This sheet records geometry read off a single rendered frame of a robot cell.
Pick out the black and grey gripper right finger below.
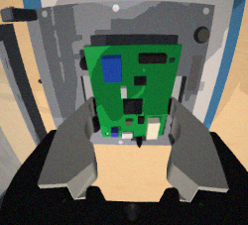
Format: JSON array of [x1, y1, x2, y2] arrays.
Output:
[[166, 97, 248, 225]]

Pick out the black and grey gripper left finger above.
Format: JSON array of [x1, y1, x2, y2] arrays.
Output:
[[0, 96, 98, 225]]

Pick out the green circuit board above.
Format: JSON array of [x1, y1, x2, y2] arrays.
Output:
[[83, 44, 183, 139]]

